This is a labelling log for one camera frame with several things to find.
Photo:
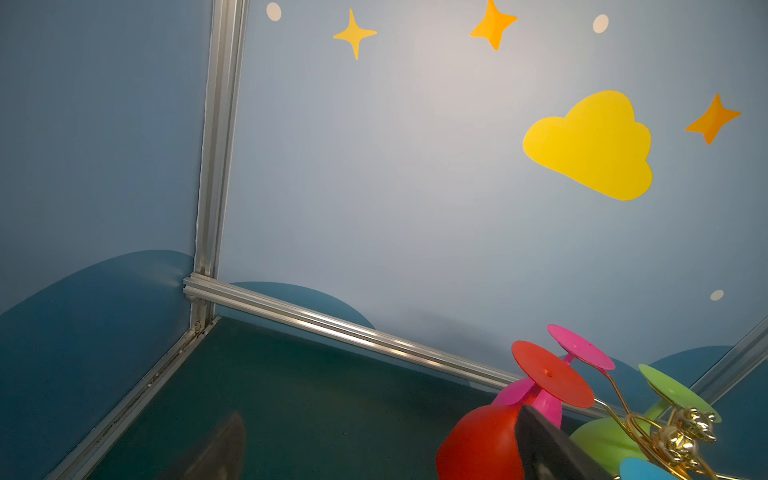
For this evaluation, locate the aluminium frame post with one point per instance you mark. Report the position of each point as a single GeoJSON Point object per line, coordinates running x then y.
{"type": "Point", "coordinates": [228, 30]}
{"type": "Point", "coordinates": [743, 358]}

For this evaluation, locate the pink wine glass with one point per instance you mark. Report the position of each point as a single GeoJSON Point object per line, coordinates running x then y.
{"type": "Point", "coordinates": [550, 382]}

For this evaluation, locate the gold wire glass rack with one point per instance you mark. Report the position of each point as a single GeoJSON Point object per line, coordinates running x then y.
{"type": "Point", "coordinates": [670, 438]}

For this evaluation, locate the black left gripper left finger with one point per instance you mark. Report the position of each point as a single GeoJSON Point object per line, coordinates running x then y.
{"type": "Point", "coordinates": [219, 455]}

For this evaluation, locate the aluminium frame back rail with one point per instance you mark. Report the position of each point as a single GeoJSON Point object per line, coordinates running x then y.
{"type": "Point", "coordinates": [198, 286]}

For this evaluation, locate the blue wine glass left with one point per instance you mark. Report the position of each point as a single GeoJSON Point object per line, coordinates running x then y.
{"type": "Point", "coordinates": [637, 469]}

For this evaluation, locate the aluminium frame left post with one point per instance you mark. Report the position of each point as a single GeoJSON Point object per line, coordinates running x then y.
{"type": "Point", "coordinates": [228, 30]}

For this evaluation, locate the aluminium frame right post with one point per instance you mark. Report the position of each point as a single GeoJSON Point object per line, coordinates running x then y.
{"type": "Point", "coordinates": [743, 358]}

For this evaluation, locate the red wine glass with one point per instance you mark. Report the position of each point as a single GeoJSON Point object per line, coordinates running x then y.
{"type": "Point", "coordinates": [482, 445]}

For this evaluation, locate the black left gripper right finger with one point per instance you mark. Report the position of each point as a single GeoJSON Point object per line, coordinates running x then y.
{"type": "Point", "coordinates": [548, 453]}

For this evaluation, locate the green wine glass back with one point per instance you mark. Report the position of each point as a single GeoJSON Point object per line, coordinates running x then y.
{"type": "Point", "coordinates": [605, 443]}

